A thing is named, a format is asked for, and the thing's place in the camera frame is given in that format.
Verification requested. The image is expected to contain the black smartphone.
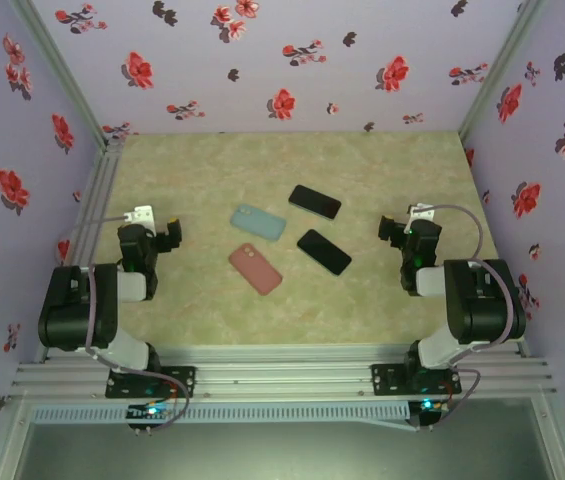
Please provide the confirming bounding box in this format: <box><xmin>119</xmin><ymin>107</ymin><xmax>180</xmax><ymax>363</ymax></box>
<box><xmin>288</xmin><ymin>184</ymin><xmax>343</xmax><ymax>221</ymax></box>
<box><xmin>296</xmin><ymin>228</ymin><xmax>353</xmax><ymax>277</ymax></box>

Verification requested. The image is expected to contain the light blue phone case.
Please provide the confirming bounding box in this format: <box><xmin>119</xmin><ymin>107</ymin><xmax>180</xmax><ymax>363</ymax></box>
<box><xmin>229</xmin><ymin>203</ymin><xmax>287</xmax><ymax>243</ymax></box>

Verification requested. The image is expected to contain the pink phone case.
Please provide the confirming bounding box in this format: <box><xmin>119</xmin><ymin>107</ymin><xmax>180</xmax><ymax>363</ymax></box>
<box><xmin>227</xmin><ymin>242</ymin><xmax>283</xmax><ymax>297</ymax></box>

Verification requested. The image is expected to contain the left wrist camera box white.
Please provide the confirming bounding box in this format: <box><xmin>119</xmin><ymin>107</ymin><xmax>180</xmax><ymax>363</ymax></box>
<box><xmin>121</xmin><ymin>204</ymin><xmax>156</xmax><ymax>235</ymax></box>

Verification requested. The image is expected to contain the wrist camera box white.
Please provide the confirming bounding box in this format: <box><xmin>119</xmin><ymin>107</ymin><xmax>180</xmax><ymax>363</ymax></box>
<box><xmin>121</xmin><ymin>204</ymin><xmax>156</xmax><ymax>235</ymax></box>
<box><xmin>408</xmin><ymin>202</ymin><xmax>436</xmax><ymax>222</ymax></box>

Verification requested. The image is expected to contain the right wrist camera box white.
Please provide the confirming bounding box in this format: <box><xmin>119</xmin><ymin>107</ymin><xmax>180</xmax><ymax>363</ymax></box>
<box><xmin>408</xmin><ymin>202</ymin><xmax>436</xmax><ymax>222</ymax></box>

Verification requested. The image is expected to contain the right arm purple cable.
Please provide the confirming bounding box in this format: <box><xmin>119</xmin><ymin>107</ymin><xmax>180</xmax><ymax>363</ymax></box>
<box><xmin>419</xmin><ymin>203</ymin><xmax>516</xmax><ymax>432</ymax></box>

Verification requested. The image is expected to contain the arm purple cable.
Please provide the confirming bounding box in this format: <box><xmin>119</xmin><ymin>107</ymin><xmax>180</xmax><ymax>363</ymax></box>
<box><xmin>419</xmin><ymin>203</ymin><xmax>516</xmax><ymax>432</ymax></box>
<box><xmin>58</xmin><ymin>213</ymin><xmax>189</xmax><ymax>432</ymax></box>

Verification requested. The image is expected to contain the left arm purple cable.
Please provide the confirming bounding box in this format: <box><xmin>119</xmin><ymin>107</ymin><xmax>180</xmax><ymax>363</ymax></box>
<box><xmin>58</xmin><ymin>213</ymin><xmax>189</xmax><ymax>432</ymax></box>

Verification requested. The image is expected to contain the aluminium side rail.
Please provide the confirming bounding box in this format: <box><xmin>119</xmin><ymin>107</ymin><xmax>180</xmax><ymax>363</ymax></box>
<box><xmin>36</xmin><ymin>139</ymin><xmax>124</xmax><ymax>364</ymax></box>

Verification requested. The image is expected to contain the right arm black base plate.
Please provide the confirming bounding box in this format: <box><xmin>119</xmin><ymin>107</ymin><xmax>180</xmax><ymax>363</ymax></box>
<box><xmin>370</xmin><ymin>363</ymin><xmax>463</xmax><ymax>397</ymax></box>

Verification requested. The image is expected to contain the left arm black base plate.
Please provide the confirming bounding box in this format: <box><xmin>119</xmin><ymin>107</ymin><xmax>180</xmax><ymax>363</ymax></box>
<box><xmin>105</xmin><ymin>365</ymin><xmax>198</xmax><ymax>400</ymax></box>

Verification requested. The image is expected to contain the aluminium rail frame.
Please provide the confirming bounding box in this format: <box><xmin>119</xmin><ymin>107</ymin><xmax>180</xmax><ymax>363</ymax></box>
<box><xmin>10</xmin><ymin>343</ymin><xmax>557</xmax><ymax>401</ymax></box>

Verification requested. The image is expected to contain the white slotted cable duct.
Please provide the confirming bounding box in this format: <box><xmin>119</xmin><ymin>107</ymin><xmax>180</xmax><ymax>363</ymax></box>
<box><xmin>29</xmin><ymin>403</ymin><xmax>412</xmax><ymax>425</ymax></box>

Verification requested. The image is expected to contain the aluminium corner post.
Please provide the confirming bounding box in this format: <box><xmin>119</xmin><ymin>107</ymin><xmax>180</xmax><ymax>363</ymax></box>
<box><xmin>9</xmin><ymin>0</ymin><xmax>111</xmax><ymax>147</ymax></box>
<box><xmin>457</xmin><ymin>0</ymin><xmax>548</xmax><ymax>144</ymax></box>

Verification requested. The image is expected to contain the aluminium lower frame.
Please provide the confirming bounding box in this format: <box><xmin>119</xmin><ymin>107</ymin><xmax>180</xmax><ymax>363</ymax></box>
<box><xmin>0</xmin><ymin>394</ymin><xmax>565</xmax><ymax>480</ymax></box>

